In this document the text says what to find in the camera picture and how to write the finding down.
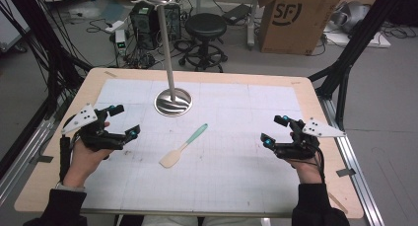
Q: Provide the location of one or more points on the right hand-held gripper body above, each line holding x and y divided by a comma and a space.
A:
302, 143

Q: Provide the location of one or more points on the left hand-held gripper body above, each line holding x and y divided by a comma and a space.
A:
95, 137

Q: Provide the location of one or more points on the person's right hand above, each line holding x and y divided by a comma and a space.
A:
307, 171

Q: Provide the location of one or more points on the person's left hand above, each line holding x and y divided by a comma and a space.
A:
82, 163

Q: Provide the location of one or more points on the white grid mat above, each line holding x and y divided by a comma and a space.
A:
230, 137

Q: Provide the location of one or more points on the black tape piece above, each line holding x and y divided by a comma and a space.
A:
44, 159
345, 172

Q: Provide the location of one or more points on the grey wristband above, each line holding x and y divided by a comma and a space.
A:
70, 187

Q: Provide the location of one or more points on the white device with green display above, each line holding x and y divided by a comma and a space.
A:
120, 41

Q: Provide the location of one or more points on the white power strip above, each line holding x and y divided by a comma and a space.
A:
114, 26

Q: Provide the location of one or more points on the metal stand with hooks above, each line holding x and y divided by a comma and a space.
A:
166, 38

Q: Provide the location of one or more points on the brown cardboard box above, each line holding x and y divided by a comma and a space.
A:
295, 32

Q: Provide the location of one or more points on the black computer tower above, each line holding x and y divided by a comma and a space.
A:
144, 25

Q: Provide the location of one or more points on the black round stool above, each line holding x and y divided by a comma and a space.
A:
205, 27

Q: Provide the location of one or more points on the grey bag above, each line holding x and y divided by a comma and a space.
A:
353, 15

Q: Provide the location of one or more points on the aluminium rail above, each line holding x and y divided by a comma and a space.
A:
23, 157
355, 173

